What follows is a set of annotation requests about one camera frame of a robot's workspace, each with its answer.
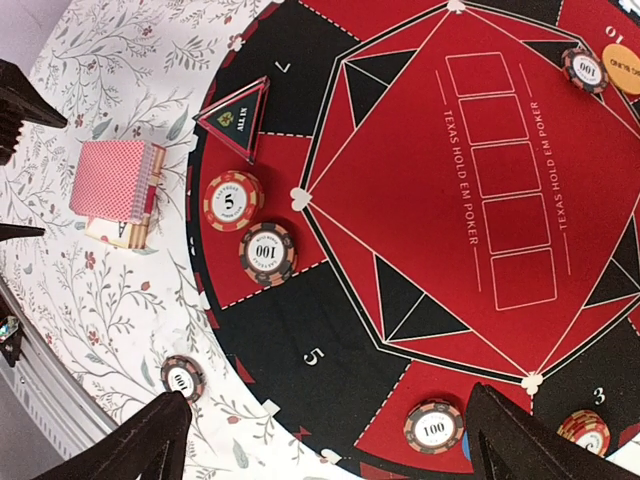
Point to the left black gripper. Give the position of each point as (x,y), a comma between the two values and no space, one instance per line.
(21,103)

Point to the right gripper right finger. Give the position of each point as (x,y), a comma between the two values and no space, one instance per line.
(505,442)

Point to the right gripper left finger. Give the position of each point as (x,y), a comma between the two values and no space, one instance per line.
(149,445)

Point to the blue small blind button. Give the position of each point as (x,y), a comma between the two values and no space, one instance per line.
(466,447)

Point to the dark chips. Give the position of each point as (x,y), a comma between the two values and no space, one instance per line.
(267,254)
(584,70)
(433,427)

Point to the dark red chip stack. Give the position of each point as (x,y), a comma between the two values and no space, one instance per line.
(183,374)

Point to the orange chips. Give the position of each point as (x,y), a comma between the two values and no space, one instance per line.
(588,430)
(232,200)

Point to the red playing card deck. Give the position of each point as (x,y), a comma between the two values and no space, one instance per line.
(111,179)

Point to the triangular all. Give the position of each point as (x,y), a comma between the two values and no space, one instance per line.
(236,119)

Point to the orange big blind button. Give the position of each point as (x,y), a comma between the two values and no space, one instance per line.
(623,67)

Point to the round red black poker mat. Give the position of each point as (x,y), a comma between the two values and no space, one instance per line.
(461,214)

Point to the front aluminium rail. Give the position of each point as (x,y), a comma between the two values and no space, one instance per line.
(45,400)

